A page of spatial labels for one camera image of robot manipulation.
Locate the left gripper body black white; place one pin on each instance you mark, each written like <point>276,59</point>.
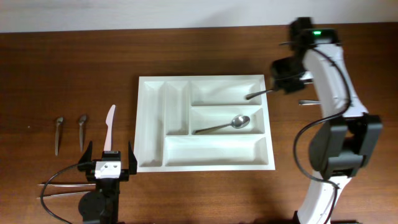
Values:
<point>89,171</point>

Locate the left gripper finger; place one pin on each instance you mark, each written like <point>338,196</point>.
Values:
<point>132,160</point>
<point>86,157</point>

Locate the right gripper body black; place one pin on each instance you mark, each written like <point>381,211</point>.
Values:
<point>284,73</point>

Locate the metal spoon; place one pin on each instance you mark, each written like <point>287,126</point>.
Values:
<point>252,95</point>
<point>237,122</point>

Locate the metal spoon bottom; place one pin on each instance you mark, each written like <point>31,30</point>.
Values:
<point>237,122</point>

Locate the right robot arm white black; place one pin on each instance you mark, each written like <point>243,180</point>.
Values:
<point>348,134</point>

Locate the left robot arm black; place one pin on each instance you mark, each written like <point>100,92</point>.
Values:
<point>102,204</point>

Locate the pink plastic knife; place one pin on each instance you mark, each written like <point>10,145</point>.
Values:
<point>109,123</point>

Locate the small metal teaspoon right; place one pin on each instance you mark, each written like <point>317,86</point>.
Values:
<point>81,123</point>

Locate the small metal teaspoon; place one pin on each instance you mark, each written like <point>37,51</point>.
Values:
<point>81,123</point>
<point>59,122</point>

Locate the small metal teaspoon left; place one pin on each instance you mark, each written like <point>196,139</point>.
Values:
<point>59,122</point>

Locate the white plastic cutlery tray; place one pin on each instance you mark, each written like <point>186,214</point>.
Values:
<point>170,109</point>

